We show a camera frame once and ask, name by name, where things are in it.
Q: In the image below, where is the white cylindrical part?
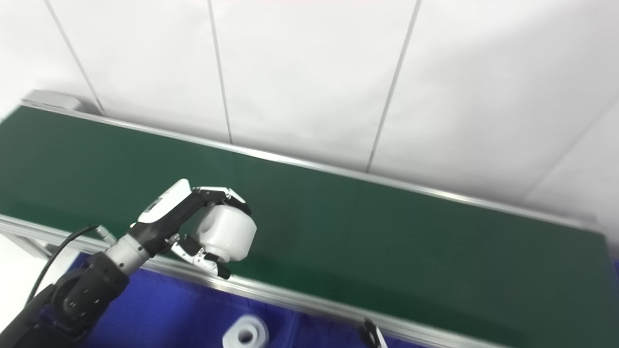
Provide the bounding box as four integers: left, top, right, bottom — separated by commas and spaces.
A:
191, 203, 258, 264

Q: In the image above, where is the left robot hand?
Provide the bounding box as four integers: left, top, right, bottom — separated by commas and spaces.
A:
128, 178, 253, 280

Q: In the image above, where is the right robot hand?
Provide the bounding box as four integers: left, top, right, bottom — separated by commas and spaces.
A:
360, 319, 388, 348

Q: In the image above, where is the blue plastic bin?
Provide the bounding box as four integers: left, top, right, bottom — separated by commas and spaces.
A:
41, 251, 296, 348
293, 309, 428, 348

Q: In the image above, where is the white ring part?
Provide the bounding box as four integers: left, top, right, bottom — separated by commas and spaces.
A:
222, 314, 270, 348

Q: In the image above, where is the green conveyor belt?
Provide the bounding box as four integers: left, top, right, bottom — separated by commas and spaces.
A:
0, 99, 619, 348
0, 106, 619, 348

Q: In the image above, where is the grey conveyor end housing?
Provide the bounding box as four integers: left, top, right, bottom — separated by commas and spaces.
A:
21, 89, 84, 113

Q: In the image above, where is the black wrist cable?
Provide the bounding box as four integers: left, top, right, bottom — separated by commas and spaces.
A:
27, 224, 100, 305

